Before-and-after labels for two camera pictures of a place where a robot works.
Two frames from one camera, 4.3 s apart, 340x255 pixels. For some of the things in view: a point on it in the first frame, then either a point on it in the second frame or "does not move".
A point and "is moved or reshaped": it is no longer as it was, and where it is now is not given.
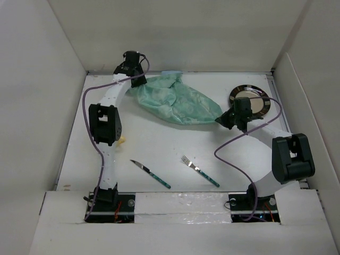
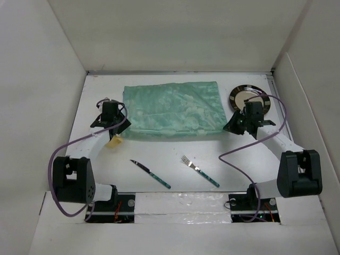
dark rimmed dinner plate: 260,106 does not move
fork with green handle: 189,163 does not move
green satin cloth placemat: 165,95 is moved or reshaped
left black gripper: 141,81 → 123,126
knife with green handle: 159,179 does not move
